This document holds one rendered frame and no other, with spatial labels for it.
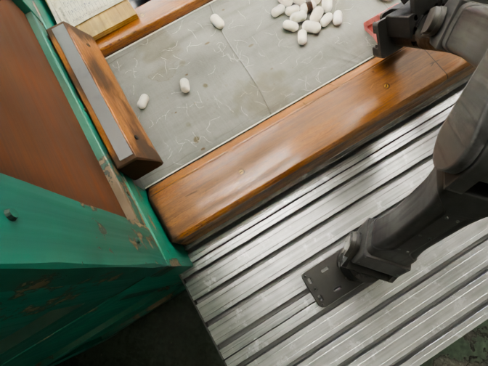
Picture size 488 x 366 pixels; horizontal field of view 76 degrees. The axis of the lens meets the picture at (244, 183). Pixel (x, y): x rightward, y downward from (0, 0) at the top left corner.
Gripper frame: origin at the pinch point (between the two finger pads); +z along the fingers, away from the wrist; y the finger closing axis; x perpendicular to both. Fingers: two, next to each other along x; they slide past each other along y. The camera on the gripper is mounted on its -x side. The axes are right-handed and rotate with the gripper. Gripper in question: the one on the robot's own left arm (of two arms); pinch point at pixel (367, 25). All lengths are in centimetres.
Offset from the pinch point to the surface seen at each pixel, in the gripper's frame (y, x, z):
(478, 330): -14, 115, -18
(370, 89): 8.6, 7.3, -9.5
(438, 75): -3.5, 10.1, -12.9
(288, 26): 13.0, -5.5, 6.8
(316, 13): 6.9, -5.3, 5.6
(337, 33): 4.9, -0.4, 3.3
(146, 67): 42.0, -9.9, 14.6
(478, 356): -8, 120, -23
